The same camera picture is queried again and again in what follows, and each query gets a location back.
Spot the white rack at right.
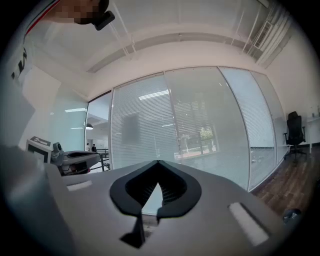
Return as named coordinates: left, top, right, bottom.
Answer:
left=306, top=116, right=320, bottom=155

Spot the black office chair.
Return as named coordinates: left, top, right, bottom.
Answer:
left=283, top=111, right=308, bottom=161

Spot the pair of white ceiling pipes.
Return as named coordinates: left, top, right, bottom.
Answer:
left=107, top=7, right=138, bottom=61

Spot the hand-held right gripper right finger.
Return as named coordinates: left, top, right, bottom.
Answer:
left=146, top=160, right=288, bottom=256

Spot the frosted glass door panel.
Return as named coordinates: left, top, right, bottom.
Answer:
left=47, top=98, right=89, bottom=161

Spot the white air vent grille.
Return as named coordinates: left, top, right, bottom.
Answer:
left=253, top=21, right=274, bottom=50

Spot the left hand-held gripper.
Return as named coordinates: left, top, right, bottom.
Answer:
left=26, top=136, right=101, bottom=174

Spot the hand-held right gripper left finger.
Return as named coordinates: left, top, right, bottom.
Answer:
left=62, top=160, right=159, bottom=256

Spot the bundle of white ceiling pipes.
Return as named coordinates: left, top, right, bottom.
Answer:
left=239, top=7, right=293, bottom=68

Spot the grey partition frame post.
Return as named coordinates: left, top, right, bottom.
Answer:
left=216, top=65, right=251, bottom=193

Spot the person's dark shoe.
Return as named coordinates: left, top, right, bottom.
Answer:
left=282, top=208, right=302, bottom=225

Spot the black framed table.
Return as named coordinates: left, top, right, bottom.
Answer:
left=96, top=147, right=111, bottom=172

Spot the black head-worn camera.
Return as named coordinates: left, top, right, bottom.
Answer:
left=91, top=9, right=116, bottom=32

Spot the person's head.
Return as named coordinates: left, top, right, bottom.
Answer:
left=53, top=0, right=111, bottom=26

